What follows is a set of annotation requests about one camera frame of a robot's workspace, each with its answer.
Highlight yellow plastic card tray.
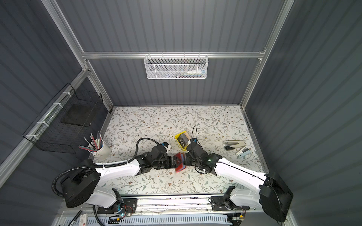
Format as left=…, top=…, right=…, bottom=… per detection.
left=174, top=131, right=190, bottom=151

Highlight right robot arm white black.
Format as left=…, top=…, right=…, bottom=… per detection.
left=186, top=137, right=294, bottom=223

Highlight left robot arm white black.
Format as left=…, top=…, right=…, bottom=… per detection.
left=60, top=143, right=183, bottom=208

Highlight stack of cards in tray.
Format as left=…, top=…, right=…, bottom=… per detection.
left=178, top=133, right=189, bottom=147

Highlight beige stapler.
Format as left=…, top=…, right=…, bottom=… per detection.
left=222, top=140, right=246, bottom=151

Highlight floral table mat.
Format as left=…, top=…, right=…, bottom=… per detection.
left=102, top=106, right=264, bottom=195

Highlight small white grey device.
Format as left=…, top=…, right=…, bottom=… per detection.
left=236, top=147, right=251, bottom=159

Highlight white pen cup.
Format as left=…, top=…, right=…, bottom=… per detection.
left=78, top=133, right=111, bottom=160

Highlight white tube in basket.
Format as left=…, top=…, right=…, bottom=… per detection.
left=186, top=69, right=206, bottom=76

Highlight black corrugated cable conduit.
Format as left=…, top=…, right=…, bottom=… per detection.
left=51, top=137, right=160, bottom=226

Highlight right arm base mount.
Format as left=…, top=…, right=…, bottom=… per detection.
left=208, top=195, right=250, bottom=211

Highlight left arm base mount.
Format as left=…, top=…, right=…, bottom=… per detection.
left=97, top=198, right=138, bottom=214

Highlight white wire mesh basket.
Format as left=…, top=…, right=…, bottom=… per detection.
left=144, top=56, right=209, bottom=80

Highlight black wire mesh basket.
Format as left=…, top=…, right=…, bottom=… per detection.
left=23, top=84, right=103, bottom=153

